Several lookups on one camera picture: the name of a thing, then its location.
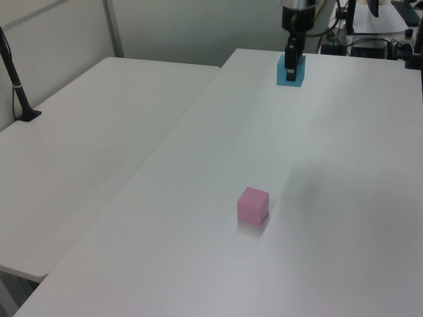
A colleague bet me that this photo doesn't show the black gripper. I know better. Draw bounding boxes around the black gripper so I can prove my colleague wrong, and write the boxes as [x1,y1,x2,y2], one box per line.
[281,5,317,83]

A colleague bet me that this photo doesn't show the blue cube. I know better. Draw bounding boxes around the blue cube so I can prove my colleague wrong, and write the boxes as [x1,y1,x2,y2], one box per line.
[276,54,305,88]

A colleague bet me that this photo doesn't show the pink cube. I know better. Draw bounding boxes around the pink cube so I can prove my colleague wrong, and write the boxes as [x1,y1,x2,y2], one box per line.
[237,186,270,226]

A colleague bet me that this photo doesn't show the small black box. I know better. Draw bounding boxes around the small black box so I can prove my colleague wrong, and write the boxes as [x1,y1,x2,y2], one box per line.
[321,43,345,55]

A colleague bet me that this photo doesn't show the black electronics box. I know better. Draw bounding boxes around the black electronics box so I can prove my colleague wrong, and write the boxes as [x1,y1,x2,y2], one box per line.
[350,38,390,59]

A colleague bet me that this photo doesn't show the black curved hanging object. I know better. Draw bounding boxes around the black curved hanging object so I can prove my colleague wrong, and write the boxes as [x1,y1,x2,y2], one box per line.
[365,0,381,18]

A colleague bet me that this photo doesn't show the white paper sheets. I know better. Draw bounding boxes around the white paper sheets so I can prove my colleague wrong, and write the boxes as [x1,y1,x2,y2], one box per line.
[352,2,412,36]

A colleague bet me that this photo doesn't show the black keyboard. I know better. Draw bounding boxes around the black keyboard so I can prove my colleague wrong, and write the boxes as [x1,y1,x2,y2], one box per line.
[391,0,421,24]

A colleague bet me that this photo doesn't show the black monitor stand post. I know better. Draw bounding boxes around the black monitor stand post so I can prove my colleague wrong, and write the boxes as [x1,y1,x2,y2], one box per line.
[345,0,357,36]

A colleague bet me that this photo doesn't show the black camera on clamp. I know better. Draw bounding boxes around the black camera on clamp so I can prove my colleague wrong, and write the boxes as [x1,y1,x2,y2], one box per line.
[389,27,423,71]

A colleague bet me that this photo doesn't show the grey partition frame post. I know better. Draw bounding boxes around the grey partition frame post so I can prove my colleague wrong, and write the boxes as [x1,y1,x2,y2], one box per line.
[102,0,125,59]

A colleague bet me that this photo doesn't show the black camera stand pole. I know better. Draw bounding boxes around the black camera stand pole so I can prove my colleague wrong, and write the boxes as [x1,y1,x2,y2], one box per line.
[0,25,43,123]

